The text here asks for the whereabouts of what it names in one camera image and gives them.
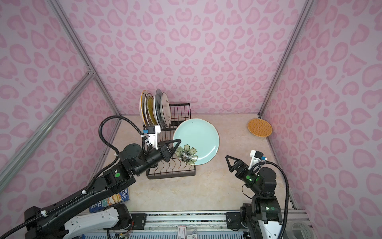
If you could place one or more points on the aluminium frame left diagonal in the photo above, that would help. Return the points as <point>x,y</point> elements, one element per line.
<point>20,158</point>

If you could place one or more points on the orange woven tray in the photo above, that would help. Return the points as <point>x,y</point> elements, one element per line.
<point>260,127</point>

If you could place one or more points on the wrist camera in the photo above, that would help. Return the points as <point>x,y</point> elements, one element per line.
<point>256,157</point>
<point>151,136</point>

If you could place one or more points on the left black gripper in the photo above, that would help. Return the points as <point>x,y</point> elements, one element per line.
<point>165,151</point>

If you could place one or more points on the grey blue plate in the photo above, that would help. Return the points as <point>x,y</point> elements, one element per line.
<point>157,108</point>

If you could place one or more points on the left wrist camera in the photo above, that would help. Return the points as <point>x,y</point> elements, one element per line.
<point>151,136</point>

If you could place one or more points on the aluminium frame left post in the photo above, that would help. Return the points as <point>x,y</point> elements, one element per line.
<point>75,40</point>

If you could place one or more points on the white plate small drawings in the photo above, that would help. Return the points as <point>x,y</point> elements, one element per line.
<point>166,110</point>

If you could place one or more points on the star plate yellow rim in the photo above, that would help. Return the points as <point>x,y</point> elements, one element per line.
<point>142,107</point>

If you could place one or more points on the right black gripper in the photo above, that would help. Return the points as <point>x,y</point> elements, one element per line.
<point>239,164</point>

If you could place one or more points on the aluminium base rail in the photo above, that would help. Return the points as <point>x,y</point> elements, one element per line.
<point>182,224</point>

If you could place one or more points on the green woven bamboo tray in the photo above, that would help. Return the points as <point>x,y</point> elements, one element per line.
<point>151,110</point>

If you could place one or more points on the white plate orange sunburst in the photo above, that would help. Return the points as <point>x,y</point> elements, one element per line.
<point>146,110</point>

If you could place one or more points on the white tape roll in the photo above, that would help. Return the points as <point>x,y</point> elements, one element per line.
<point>299,230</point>

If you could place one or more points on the pale blue flower plate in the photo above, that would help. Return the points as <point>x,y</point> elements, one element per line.
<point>199,142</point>

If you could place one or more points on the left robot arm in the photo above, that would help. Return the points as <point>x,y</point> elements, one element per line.
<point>62,220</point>

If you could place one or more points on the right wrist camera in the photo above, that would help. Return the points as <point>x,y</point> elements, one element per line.
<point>256,157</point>

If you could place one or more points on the aluminium frame right post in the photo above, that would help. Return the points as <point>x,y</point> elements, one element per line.
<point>295,34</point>

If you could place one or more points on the aluminium frame post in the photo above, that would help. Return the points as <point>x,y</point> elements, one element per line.
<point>295,34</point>
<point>75,40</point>

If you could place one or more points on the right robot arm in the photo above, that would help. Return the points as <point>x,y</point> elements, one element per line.
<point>263,216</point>

